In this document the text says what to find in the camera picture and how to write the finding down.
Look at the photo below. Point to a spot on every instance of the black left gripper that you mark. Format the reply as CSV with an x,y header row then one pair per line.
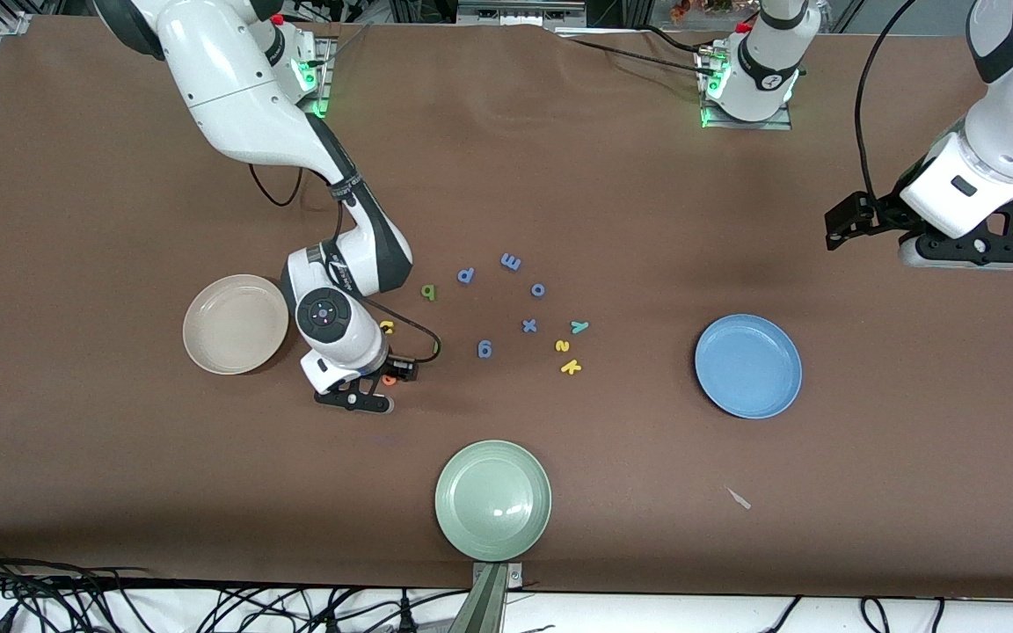
x,y
883,214

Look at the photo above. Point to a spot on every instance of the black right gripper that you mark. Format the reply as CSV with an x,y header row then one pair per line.
x,y
400,368

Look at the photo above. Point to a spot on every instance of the green foam letter b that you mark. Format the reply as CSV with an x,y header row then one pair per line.
x,y
428,291

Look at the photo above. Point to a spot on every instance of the yellow foam letter k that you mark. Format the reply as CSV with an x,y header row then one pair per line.
x,y
570,367

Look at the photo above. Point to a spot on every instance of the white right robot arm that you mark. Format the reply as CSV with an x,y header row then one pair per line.
x,y
234,97

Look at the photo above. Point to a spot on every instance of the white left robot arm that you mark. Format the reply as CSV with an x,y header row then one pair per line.
x,y
1008,141

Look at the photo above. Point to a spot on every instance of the blue foam letter p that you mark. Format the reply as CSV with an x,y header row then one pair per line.
x,y
466,275

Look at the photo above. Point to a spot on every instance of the blue foam letter m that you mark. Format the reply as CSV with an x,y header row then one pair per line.
x,y
511,261

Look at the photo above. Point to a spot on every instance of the green round plate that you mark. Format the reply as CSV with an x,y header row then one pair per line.
x,y
493,500

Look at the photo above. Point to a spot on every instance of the blue round plate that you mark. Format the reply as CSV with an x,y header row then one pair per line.
x,y
748,366

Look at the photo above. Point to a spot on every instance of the beige round plate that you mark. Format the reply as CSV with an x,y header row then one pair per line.
x,y
236,324

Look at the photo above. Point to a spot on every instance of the orange dried flowers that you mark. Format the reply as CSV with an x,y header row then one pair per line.
x,y
700,7

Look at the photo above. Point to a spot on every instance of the small white paper scrap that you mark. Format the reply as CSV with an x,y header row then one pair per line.
x,y
739,499

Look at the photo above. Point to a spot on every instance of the brown table cover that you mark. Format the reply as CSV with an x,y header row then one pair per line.
x,y
120,457

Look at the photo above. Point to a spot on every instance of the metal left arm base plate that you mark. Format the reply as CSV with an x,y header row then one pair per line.
x,y
779,124

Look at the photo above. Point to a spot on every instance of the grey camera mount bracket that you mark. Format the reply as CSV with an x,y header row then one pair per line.
x,y
484,607

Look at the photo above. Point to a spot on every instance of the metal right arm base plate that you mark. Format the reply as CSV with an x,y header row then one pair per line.
x,y
324,97

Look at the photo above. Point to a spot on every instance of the silver metal frame beam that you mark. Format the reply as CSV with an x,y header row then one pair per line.
x,y
520,10

